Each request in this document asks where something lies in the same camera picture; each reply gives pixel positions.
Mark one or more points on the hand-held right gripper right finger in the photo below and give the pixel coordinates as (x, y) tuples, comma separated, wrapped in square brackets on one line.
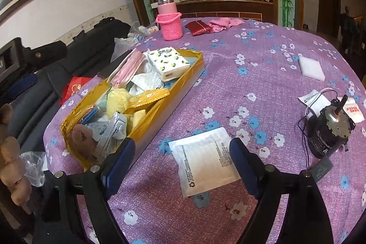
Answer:
[(243, 166)]

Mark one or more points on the clear plastic bag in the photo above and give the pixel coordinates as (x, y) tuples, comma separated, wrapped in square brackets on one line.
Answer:
[(125, 44), (34, 166)]

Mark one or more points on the bottle with pink knitted sleeve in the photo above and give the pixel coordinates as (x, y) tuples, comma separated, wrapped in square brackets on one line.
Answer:
[(170, 24)]

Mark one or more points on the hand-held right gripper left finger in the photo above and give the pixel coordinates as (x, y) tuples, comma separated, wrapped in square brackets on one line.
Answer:
[(120, 164)]

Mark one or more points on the white foam block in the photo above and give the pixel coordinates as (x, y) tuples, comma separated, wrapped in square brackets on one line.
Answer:
[(312, 68)]

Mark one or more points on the teal cartoon tissue packet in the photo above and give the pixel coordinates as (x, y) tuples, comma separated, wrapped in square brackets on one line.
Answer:
[(100, 103)]

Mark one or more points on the orange yellow crinkled packet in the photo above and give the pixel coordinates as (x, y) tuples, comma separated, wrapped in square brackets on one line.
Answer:
[(145, 98)]

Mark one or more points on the red paper bag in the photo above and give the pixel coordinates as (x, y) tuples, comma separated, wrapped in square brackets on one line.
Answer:
[(73, 89)]

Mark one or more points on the person's left hand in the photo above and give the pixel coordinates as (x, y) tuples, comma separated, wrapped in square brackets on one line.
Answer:
[(14, 169)]

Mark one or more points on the pale yellow towel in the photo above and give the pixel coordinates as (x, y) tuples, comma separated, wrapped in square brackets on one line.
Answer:
[(117, 101)]

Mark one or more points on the brown wooden door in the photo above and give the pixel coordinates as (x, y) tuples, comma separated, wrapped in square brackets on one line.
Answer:
[(328, 4)]

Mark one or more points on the large white packet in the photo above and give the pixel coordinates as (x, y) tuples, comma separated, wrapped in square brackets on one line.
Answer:
[(204, 164)]

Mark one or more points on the gold foil box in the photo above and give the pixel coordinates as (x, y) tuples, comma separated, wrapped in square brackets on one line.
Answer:
[(171, 89)]

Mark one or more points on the pink cloth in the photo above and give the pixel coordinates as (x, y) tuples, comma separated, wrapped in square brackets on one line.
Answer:
[(224, 24)]

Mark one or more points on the black motor with gear disc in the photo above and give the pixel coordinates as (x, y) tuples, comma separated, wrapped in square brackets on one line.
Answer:
[(328, 132)]

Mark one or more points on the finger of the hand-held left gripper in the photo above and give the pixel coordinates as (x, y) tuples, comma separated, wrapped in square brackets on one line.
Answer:
[(21, 88), (45, 54)]

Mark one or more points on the white sachet with red print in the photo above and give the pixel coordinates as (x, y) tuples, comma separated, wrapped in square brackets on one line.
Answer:
[(353, 111)]

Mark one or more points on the white plastic package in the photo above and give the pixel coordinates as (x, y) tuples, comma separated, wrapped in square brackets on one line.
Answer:
[(148, 80)]

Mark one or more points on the brown plush bear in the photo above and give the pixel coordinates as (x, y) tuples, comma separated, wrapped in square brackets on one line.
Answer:
[(83, 141)]

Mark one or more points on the blue flat packet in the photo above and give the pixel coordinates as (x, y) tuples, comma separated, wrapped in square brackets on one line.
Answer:
[(89, 116)]

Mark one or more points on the dark sofa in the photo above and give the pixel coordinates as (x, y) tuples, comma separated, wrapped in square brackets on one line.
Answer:
[(85, 44)]

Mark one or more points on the white lemon print tissue pack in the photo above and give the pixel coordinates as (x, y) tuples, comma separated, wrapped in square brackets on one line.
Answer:
[(168, 62)]

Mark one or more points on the pink face mask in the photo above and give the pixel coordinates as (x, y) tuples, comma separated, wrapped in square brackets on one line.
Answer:
[(128, 66)]

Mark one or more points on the red pouch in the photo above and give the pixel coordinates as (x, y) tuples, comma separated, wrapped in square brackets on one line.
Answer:
[(198, 27)]

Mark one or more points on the small white sachet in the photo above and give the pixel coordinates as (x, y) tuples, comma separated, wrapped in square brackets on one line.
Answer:
[(314, 102)]

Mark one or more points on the clear wrapped mask packets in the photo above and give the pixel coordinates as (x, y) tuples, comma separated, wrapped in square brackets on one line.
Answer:
[(110, 129)]

